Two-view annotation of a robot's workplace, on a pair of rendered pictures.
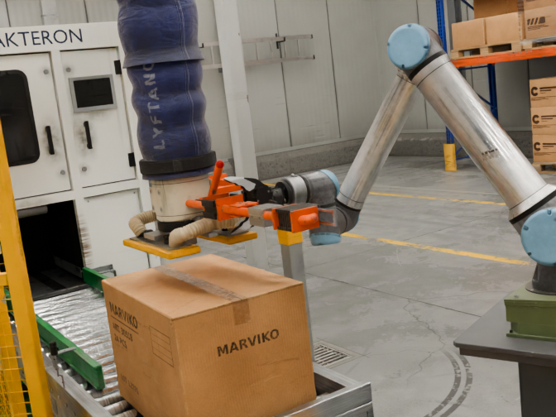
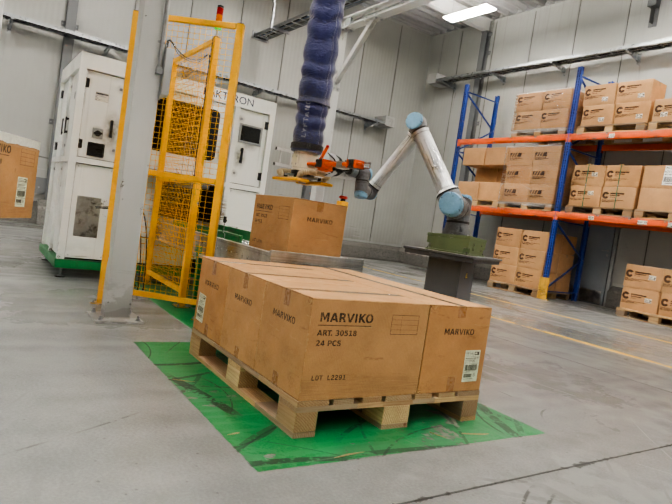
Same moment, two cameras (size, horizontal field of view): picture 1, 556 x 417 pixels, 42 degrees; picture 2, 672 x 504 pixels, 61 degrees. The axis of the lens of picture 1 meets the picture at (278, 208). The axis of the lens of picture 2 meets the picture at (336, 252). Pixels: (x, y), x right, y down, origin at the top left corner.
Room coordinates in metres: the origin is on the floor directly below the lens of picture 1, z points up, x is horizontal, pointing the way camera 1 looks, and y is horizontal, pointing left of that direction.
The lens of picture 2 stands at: (-1.76, 0.13, 0.84)
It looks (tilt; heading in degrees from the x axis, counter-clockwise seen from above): 3 degrees down; 358
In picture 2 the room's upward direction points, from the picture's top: 8 degrees clockwise
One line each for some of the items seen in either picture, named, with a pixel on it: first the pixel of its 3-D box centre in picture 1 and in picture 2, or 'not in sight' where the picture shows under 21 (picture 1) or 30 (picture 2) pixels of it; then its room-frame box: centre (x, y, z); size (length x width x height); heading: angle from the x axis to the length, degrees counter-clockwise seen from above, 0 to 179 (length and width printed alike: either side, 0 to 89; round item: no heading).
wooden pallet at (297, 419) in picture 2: not in sight; (323, 370); (1.11, 0.00, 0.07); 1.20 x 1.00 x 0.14; 32
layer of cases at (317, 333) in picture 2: not in sight; (330, 318); (1.11, 0.00, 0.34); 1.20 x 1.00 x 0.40; 32
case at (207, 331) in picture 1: (203, 343); (295, 228); (2.13, 0.28, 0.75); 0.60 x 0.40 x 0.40; 30
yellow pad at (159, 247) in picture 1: (159, 241); (290, 177); (2.10, 0.36, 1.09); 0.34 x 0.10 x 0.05; 33
